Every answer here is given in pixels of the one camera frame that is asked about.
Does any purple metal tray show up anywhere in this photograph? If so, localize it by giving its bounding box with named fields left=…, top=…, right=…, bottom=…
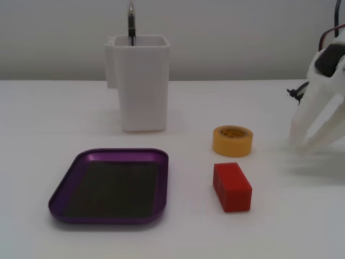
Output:
left=48, top=147, right=169, bottom=224

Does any red rectangular cube block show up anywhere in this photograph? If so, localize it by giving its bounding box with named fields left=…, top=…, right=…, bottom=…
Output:
left=212, top=162, right=253, bottom=214

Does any black cable with zip tie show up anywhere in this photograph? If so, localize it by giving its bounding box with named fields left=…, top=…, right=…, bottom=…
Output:
left=286, top=82, right=309, bottom=105

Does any white plastic pen holder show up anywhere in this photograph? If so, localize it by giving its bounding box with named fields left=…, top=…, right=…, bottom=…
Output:
left=103, top=35, right=170, bottom=133

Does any yellow tape roll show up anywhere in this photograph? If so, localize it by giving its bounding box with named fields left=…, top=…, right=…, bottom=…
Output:
left=212, top=125, right=254, bottom=158

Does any black pen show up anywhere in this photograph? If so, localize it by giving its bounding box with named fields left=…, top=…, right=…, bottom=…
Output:
left=127, top=0, right=136, bottom=46

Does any red cable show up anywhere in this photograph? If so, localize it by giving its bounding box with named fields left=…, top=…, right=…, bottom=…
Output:
left=319, top=23, right=345, bottom=51

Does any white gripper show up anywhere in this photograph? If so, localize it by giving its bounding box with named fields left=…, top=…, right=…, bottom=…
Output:
left=289, top=34, right=345, bottom=155

